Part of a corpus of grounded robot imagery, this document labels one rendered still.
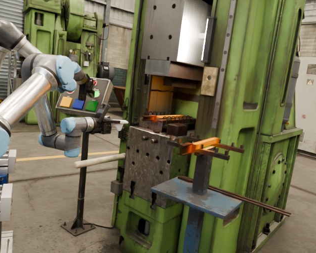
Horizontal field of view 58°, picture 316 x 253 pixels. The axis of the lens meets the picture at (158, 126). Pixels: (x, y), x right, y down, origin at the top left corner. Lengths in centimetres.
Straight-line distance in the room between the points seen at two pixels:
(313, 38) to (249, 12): 612
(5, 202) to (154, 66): 117
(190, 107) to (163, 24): 71
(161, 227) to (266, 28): 146
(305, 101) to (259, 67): 495
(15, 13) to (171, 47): 805
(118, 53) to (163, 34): 908
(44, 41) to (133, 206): 498
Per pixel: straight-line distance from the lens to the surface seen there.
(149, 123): 188
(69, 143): 143
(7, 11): 956
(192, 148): 126
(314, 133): 689
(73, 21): 654
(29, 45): 162
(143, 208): 195
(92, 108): 204
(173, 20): 183
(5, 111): 109
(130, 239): 213
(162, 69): 182
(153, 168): 182
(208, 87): 177
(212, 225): 192
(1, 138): 104
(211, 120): 178
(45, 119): 144
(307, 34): 792
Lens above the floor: 125
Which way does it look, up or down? 9 degrees down
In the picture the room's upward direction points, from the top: 7 degrees clockwise
